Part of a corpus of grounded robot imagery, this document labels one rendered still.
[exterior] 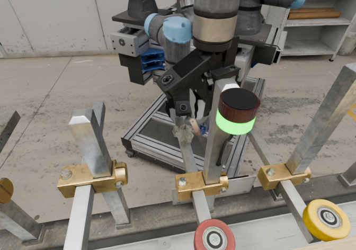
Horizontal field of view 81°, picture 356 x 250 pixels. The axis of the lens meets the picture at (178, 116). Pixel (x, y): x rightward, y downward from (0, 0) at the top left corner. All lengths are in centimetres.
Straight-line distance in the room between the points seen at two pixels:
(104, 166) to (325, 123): 47
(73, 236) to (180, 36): 49
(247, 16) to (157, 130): 102
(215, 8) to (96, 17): 281
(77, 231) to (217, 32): 42
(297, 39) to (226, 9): 337
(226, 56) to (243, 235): 58
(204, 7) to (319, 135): 38
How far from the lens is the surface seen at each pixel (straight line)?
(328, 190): 90
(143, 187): 157
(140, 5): 111
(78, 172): 51
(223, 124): 33
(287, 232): 86
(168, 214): 71
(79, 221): 46
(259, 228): 83
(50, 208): 171
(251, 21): 94
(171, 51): 59
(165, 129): 161
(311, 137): 59
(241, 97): 33
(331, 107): 53
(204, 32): 38
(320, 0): 363
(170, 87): 38
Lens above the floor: 136
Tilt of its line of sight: 42 degrees down
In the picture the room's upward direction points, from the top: straight up
